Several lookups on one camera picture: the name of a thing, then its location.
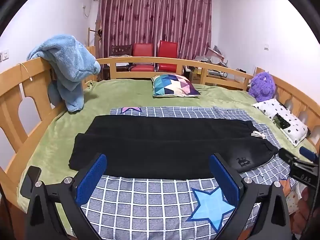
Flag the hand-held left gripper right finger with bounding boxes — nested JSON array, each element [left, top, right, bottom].
[[209, 154, 292, 240]]

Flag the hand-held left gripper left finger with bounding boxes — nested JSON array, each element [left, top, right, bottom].
[[25, 153, 108, 240]]

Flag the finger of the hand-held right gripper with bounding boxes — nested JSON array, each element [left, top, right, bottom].
[[299, 146, 319, 163], [278, 147, 300, 167]]

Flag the black pants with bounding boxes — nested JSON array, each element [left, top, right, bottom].
[[68, 115, 279, 180]]

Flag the white pillow with black flowers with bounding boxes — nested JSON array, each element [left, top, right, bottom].
[[251, 99, 309, 147]]

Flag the dark phone on pillow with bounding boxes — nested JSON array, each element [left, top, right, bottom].
[[272, 114, 292, 130]]

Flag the grey checked blanket with stars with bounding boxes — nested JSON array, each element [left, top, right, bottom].
[[80, 106, 298, 240]]

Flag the purple plush toy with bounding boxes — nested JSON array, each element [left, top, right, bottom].
[[248, 71, 277, 103]]

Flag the green bed sheet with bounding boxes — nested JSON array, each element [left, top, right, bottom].
[[16, 79, 315, 213]]

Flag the geometric patterned cushion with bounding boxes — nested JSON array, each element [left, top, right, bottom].
[[152, 74, 201, 97]]

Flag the cardboard box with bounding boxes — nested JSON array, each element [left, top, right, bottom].
[[189, 66, 208, 84]]

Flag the light blue plush robe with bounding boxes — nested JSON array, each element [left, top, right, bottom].
[[27, 34, 102, 113]]

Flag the pile of cardboard and papers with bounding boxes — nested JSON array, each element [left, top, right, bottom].
[[192, 45, 228, 68]]

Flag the dark wooden chair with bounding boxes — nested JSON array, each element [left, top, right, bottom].
[[110, 45, 132, 68]]

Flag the red chair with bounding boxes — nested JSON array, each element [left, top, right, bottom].
[[130, 43, 154, 72], [156, 40, 179, 72]]

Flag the wooden coat rack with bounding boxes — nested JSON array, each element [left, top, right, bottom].
[[87, 17, 103, 57]]

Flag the maroon striped curtain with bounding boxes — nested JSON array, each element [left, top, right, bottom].
[[96, 0, 213, 60]]

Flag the wooden bed frame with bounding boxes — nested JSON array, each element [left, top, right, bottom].
[[0, 56, 320, 240]]

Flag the thin white cable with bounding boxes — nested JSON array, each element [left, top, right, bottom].
[[18, 62, 33, 81]]

